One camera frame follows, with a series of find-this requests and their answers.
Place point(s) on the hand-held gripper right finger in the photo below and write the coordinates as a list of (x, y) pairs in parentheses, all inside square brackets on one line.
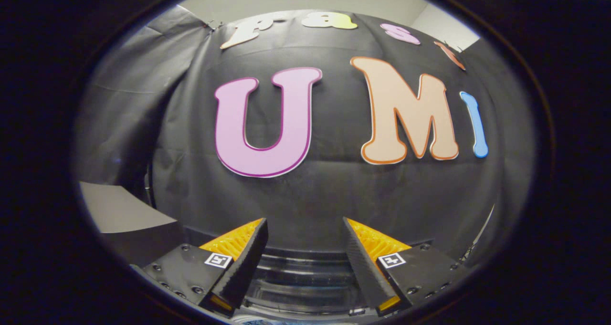
[(363, 263)]

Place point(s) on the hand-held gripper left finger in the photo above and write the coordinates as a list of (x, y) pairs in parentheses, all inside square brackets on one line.
[(248, 263)]

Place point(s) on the grey washing machine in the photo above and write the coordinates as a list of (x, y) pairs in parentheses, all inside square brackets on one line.
[(305, 277)]

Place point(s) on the black backdrop cloth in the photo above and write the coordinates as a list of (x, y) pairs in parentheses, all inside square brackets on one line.
[(334, 196)]

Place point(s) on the black light stand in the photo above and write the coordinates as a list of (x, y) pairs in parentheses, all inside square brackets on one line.
[(483, 230)]

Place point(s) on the beige cabinet with dark top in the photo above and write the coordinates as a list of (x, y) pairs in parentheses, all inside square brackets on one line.
[(119, 210)]

